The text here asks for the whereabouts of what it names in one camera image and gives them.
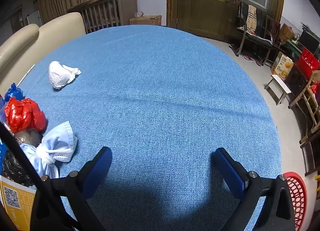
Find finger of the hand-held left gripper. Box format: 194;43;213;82
0;121;45;184

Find light blue plastic bag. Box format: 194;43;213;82
19;121;78;179

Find black monitor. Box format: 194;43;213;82
298;28;320;56

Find small white stool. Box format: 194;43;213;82
264;74;292;106

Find red box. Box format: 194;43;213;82
296;48;320;79

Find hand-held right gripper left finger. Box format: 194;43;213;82
31;147;113;231

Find wooden crib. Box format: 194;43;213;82
67;0;139;34

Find striped scarf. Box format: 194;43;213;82
246;5;258;31

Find brown cardboard box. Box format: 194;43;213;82
278;23;295;42

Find rattan chair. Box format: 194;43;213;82
288;70;320;137

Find flat cardboard box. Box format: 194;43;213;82
129;15;163;26

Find beige sofa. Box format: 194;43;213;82
0;12;87;97

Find tall dark wooden chair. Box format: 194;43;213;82
298;111;320;179

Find whiteboard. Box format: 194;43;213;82
27;10;42;26

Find white straw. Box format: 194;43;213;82
19;65;36;85

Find labelled paper package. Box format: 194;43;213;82
0;175;37;231

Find black plastic bag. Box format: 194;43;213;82
1;128;43;187

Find red plastic bag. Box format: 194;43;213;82
4;97;48;133

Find orange print cardboard box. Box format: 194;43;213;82
271;51;295;81

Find red plastic basket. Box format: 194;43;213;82
283;171;308;231

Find white plastic bag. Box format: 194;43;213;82
49;61;82;90

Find wooden double door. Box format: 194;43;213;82
167;0;286;44

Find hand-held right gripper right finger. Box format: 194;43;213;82
212;148;297;231

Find blue tablecloth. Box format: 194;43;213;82
19;25;279;231

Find dark wooden armchair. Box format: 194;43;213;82
261;15;282;47

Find black metal chair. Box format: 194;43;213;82
236;2;274;66

